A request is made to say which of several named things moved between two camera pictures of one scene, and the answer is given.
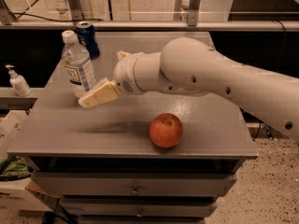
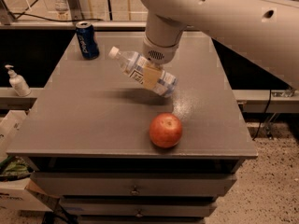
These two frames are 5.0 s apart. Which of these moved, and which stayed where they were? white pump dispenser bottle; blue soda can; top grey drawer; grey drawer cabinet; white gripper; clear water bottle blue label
Moved: clear water bottle blue label; white gripper
Stayed: white pump dispenser bottle; blue soda can; top grey drawer; grey drawer cabinet
